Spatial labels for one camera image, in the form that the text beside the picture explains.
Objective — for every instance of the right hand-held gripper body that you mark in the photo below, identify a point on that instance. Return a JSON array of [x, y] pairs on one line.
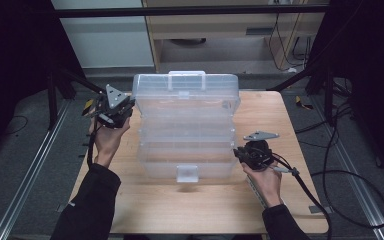
[[260, 155]]

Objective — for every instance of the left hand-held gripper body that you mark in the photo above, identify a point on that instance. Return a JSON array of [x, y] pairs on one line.
[[113, 113]]

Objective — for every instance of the clear plastic storage box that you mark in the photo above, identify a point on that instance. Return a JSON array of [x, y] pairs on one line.
[[186, 133]]

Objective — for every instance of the person's left hand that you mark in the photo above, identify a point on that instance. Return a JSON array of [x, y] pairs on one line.
[[108, 140]]

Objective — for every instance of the person's right hand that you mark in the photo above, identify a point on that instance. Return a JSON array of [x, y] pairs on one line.
[[268, 185]]

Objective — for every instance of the yellow tool on floor left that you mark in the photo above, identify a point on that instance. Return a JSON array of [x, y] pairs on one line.
[[87, 107]]

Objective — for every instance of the yellow tool on floor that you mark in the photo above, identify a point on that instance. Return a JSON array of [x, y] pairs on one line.
[[303, 104], [87, 107]]

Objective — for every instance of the black metal stand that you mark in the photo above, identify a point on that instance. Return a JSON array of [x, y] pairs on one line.
[[328, 93], [51, 100]]

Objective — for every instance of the yellow tool on floor right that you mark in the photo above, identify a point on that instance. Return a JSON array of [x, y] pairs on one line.
[[303, 104]]

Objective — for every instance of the white cabinet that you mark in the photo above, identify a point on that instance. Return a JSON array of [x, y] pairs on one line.
[[106, 40]]

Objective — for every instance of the black horizontal bar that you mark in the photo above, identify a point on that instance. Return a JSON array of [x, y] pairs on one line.
[[180, 11]]

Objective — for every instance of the black curtain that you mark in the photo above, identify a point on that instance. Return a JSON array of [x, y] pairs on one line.
[[373, 66], [13, 66]]

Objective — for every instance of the wooden desk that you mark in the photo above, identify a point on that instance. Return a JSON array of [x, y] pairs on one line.
[[213, 26]]

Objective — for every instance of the aluminium floor rail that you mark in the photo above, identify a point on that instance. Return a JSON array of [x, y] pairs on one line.
[[30, 173], [356, 186]]

